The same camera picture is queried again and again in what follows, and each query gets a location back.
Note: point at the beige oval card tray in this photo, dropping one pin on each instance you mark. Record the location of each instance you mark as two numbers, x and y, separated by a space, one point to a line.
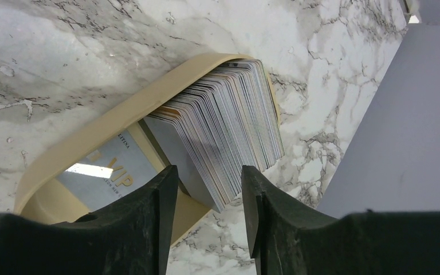
42 198

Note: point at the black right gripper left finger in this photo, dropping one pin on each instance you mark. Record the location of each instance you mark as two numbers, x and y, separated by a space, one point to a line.
129 236

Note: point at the VIP card lying in tray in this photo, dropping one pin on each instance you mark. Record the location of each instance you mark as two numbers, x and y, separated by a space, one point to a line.
109 173

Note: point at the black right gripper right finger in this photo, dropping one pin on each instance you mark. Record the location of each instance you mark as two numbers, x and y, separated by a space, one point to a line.
286 236

